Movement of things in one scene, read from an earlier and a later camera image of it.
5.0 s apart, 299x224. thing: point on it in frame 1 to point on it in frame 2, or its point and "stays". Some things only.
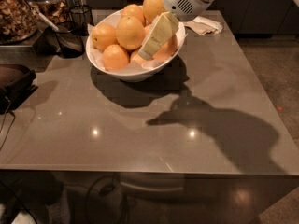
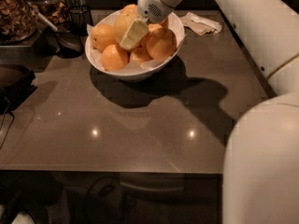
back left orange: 134,9 stays
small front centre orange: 135,57 stays
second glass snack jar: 49,4 stays
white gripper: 183,2 to 151,4
